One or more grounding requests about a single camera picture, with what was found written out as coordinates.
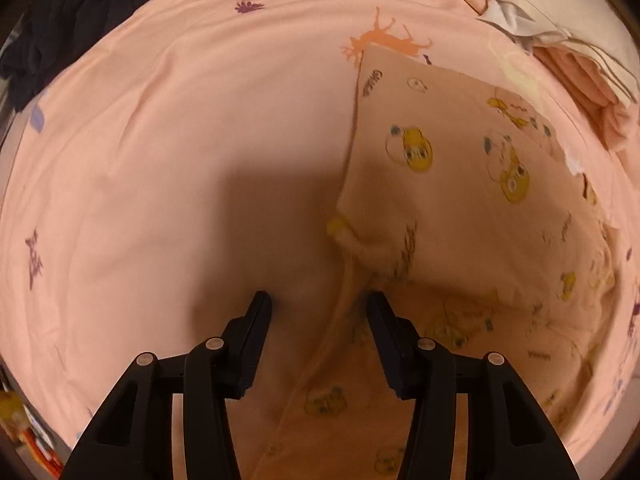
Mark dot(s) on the pink animal print bedsheet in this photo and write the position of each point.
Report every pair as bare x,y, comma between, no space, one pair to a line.
175,160

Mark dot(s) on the pink cartoon print pants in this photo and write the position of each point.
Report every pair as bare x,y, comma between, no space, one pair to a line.
450,210

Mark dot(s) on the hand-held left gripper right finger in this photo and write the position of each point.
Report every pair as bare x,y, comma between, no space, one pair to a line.
387,345

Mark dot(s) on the white folded garment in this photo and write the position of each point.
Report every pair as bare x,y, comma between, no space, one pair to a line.
555,5

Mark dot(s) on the dark navy garment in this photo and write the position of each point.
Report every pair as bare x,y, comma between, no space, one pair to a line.
65,25

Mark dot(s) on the pink folded garment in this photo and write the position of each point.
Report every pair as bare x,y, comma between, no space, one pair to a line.
590,90

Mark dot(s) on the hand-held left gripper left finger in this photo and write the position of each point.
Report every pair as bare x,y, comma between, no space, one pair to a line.
253,345

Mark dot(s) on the orange and yellow package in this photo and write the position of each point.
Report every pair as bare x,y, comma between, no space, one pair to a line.
22,425

